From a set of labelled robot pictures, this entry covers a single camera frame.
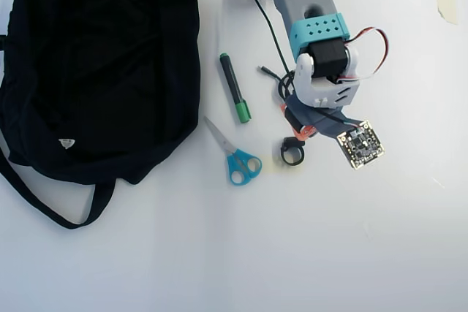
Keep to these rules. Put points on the short beige masking tape strip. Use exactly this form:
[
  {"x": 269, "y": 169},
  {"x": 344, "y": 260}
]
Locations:
[{"x": 271, "y": 168}]

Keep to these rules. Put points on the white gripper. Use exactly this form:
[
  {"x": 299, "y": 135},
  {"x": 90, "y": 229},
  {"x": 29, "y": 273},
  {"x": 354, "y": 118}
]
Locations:
[{"x": 300, "y": 120}]

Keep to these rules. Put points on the black fabric bag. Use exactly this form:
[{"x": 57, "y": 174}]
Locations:
[{"x": 91, "y": 71}]

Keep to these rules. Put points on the torn beige masking tape piece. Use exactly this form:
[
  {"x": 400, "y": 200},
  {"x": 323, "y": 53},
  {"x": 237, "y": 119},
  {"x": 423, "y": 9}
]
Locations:
[{"x": 447, "y": 1}]

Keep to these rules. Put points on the black marker with green cap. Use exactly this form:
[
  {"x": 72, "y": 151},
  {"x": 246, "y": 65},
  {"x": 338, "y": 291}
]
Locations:
[{"x": 232, "y": 83}]

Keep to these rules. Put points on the grey and cyan robot arm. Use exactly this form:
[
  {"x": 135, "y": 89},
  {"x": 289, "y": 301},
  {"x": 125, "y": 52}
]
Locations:
[{"x": 303, "y": 8}]

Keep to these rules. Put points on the bare camera circuit board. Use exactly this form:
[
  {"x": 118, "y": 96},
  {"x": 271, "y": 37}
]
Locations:
[{"x": 360, "y": 145}]

